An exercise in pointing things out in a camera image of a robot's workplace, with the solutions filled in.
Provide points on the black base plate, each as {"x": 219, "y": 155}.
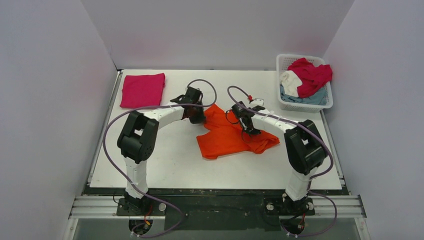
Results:
{"x": 217, "y": 209}

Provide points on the white plastic laundry basket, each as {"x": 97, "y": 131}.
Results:
{"x": 283, "y": 61}

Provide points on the white t shirt in basket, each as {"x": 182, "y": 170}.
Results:
{"x": 290, "y": 82}

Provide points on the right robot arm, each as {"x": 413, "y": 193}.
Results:
{"x": 304, "y": 147}

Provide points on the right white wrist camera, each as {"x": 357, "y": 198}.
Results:
{"x": 253, "y": 102}

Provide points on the folded magenta t shirt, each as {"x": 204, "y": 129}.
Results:
{"x": 142, "y": 90}

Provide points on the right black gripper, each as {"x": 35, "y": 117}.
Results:
{"x": 250, "y": 126}

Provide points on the orange t shirt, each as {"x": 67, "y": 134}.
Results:
{"x": 225, "y": 136}

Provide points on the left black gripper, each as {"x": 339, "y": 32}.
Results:
{"x": 197, "y": 116}

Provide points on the crimson t shirt in basket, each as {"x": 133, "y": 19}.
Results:
{"x": 313, "y": 78}

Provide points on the blue grey t shirt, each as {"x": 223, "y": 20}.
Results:
{"x": 319, "y": 98}

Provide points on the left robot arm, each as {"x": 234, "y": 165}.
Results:
{"x": 138, "y": 137}

